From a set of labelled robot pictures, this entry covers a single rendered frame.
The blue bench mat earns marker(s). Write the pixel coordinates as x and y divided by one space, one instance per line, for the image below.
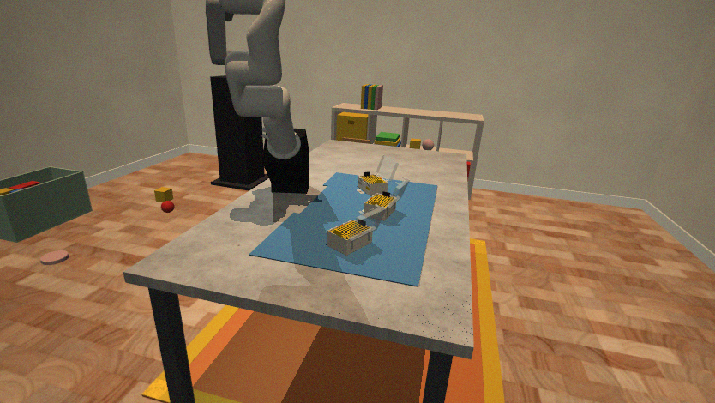
396 253

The yellow perforated tip rack plate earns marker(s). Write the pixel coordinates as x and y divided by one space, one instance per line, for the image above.
372 178
380 200
344 231

